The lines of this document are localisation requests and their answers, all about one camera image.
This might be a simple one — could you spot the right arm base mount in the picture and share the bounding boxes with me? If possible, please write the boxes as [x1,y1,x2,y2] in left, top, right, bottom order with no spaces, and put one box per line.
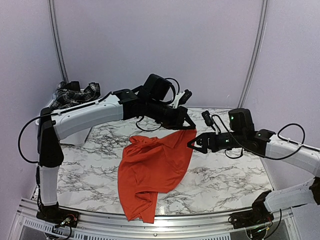
[228,209,274,229]

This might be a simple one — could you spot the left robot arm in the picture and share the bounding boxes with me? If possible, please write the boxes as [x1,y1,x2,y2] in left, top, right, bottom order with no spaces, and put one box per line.
[34,73,196,223]

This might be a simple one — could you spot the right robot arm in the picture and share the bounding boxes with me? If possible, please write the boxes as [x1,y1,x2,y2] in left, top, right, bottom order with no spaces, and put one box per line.
[182,107,320,214]

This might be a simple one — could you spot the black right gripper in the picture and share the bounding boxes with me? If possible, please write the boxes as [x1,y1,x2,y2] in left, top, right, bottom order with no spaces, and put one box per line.
[187,131,246,155]

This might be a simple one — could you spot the aluminium front frame rail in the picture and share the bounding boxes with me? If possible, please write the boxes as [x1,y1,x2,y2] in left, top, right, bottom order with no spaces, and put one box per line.
[7,198,302,240]

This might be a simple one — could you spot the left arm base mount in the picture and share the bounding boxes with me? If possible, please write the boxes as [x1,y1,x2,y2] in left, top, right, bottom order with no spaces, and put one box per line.
[36,207,80,228]

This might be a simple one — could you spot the black white plaid shirt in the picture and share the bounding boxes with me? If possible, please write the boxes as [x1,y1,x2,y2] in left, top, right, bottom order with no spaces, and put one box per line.
[49,81,101,111]

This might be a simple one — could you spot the right aluminium corner post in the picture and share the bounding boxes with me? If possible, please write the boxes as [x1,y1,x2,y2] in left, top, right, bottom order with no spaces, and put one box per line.
[237,0,270,108]

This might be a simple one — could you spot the orange t-shirt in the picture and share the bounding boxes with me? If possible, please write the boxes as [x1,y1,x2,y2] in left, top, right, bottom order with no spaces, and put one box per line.
[117,129,197,224]

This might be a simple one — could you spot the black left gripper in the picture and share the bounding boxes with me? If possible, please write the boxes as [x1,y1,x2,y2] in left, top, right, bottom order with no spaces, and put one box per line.
[146,98,197,130]

